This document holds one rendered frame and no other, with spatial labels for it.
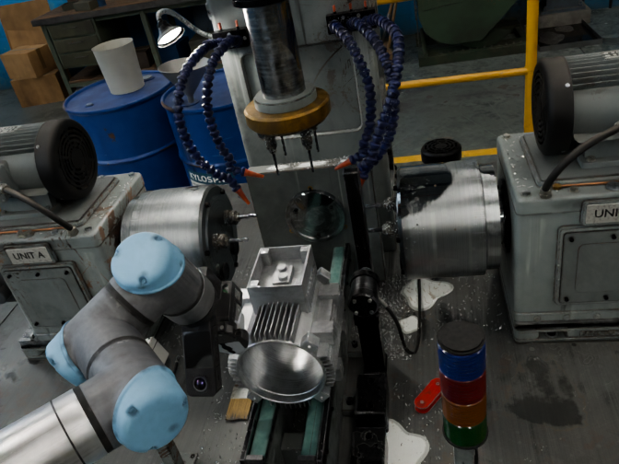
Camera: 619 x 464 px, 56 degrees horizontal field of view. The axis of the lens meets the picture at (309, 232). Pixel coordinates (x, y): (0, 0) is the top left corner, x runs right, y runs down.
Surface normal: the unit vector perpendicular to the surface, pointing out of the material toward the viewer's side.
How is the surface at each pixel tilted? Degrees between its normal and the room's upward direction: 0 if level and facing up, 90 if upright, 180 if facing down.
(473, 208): 47
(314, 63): 90
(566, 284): 90
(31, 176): 87
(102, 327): 6
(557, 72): 29
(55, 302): 90
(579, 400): 0
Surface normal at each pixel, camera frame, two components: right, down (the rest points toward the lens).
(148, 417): 0.58, 0.35
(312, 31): -0.13, 0.56
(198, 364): -0.20, 0.07
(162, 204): -0.20, -0.63
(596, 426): -0.18, -0.83
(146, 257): -0.22, -0.44
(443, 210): -0.21, -0.15
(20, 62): -0.37, 0.56
